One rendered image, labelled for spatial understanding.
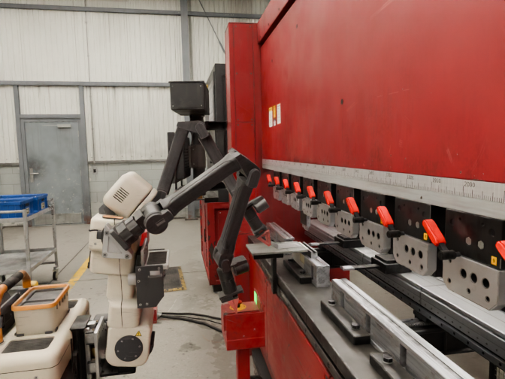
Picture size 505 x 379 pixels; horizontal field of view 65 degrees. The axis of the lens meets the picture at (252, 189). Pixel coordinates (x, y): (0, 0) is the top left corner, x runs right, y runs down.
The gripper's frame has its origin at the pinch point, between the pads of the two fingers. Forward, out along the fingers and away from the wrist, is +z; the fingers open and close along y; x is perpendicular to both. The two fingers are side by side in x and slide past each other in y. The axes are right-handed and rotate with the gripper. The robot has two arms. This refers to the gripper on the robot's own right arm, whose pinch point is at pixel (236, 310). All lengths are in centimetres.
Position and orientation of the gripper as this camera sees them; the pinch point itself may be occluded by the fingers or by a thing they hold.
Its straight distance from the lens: 172.7
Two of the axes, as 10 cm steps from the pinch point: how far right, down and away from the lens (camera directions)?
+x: -2.0, -0.9, 9.8
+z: 2.6, 9.6, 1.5
